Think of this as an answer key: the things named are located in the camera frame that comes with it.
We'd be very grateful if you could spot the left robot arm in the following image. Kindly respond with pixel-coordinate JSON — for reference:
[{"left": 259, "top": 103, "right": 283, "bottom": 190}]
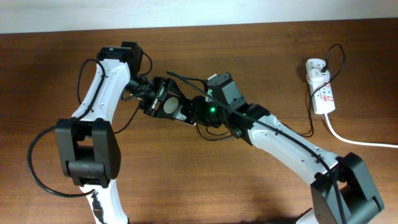
[{"left": 55, "top": 42, "right": 188, "bottom": 223}]

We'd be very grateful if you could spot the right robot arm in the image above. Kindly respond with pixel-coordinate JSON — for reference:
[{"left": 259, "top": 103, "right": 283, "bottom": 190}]
[{"left": 181, "top": 96, "right": 384, "bottom": 223}]

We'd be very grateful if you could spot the white power strip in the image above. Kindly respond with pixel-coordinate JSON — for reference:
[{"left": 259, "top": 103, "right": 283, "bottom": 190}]
[{"left": 305, "top": 58, "right": 335, "bottom": 114}]

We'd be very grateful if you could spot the black smartphone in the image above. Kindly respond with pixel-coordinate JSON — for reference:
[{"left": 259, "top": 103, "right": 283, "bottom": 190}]
[{"left": 150, "top": 82, "right": 194, "bottom": 124}]

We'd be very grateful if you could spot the black USB charging cable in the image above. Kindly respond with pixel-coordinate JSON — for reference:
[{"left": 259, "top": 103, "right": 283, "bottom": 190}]
[{"left": 195, "top": 43, "right": 346, "bottom": 142}]

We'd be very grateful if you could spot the white power strip cord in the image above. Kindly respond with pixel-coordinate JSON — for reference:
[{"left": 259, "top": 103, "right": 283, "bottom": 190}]
[{"left": 322, "top": 113, "right": 398, "bottom": 149}]

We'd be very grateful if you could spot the white USB wall charger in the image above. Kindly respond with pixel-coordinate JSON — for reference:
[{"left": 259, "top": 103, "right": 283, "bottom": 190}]
[{"left": 307, "top": 68, "right": 330, "bottom": 85}]

